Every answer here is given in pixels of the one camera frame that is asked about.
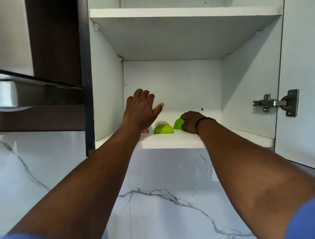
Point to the person's left hand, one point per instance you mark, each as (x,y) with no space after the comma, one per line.
(140,113)

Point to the person's right hand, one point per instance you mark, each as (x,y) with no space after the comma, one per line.
(192,121)

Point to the green round bowl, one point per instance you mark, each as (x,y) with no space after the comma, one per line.
(178,123)

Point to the white bowl with red pattern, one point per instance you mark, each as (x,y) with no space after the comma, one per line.
(145,131)

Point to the green square bowl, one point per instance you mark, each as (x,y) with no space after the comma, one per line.
(163,129)

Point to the beige ribbed corner wall cabinet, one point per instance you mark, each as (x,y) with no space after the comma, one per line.
(297,49)

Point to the person's right forearm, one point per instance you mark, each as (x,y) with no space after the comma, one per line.
(258,177)

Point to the person's left forearm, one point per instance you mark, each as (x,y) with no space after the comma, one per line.
(81,187)

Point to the white cabinet shelf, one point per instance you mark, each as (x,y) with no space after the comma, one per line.
(177,37)

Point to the metal cabinet door hinge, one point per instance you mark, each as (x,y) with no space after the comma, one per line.
(291,102)

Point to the person's blue shirt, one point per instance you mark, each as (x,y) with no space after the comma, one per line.
(301,221)

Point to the black wristband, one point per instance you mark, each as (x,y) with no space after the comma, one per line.
(199,121)

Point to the stainless steel range hood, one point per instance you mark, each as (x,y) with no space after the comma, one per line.
(14,91)

